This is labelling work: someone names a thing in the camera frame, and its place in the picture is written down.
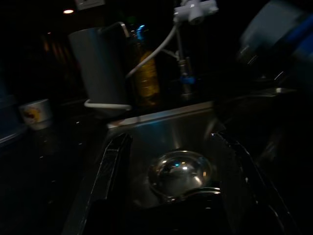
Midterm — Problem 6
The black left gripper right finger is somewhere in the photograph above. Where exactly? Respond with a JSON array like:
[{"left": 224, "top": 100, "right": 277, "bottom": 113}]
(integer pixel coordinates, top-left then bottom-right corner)
[{"left": 211, "top": 131, "right": 300, "bottom": 235}]

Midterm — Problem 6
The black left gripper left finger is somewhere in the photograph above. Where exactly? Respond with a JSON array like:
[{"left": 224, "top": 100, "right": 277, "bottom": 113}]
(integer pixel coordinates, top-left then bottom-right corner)
[{"left": 62, "top": 133, "right": 133, "bottom": 235}]

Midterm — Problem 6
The stainless steel bowl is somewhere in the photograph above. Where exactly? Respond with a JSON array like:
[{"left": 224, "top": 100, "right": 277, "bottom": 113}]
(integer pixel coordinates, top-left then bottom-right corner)
[{"left": 147, "top": 150, "right": 214, "bottom": 199}]

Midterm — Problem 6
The white kettle base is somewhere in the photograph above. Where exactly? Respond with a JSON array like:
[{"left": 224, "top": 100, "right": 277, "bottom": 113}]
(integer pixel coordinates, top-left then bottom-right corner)
[{"left": 84, "top": 98, "right": 133, "bottom": 116}]

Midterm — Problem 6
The stainless steel sink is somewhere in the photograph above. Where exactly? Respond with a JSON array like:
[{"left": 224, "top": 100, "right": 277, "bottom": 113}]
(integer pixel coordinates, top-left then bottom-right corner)
[{"left": 106, "top": 87, "right": 313, "bottom": 235}]

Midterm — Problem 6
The white cup yellow print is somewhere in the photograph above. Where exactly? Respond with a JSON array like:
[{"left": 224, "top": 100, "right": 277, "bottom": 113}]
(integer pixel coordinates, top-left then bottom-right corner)
[{"left": 19, "top": 98, "right": 53, "bottom": 131}]

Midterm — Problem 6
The yellow cooking oil bottle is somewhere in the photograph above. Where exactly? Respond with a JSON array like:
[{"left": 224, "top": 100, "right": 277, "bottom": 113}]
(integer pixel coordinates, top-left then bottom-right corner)
[{"left": 129, "top": 23, "right": 161, "bottom": 106}]

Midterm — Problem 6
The grey electric kettle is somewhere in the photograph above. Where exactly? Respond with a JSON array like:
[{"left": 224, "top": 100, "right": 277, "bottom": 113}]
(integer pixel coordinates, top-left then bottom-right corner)
[{"left": 67, "top": 21, "right": 131, "bottom": 106}]

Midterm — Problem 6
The metal water valve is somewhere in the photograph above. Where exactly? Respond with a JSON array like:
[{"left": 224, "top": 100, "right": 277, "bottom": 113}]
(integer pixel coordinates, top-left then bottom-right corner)
[{"left": 178, "top": 55, "right": 197, "bottom": 101}]

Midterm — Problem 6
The blue white container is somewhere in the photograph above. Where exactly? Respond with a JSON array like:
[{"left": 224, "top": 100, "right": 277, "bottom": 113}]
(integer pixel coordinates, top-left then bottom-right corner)
[{"left": 236, "top": 0, "right": 313, "bottom": 83}]

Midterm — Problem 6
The white tap fitting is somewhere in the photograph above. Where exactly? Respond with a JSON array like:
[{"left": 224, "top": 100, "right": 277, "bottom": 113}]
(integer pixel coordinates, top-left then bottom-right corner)
[{"left": 173, "top": 0, "right": 219, "bottom": 25}]

